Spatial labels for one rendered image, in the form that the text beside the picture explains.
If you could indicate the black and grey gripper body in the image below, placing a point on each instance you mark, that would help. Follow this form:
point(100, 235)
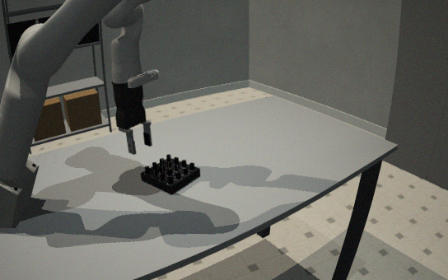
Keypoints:
point(130, 111)

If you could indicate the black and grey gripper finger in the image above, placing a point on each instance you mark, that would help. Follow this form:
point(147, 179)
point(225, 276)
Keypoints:
point(130, 141)
point(147, 133)

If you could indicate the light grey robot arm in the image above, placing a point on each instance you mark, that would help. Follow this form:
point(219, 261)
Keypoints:
point(41, 52)

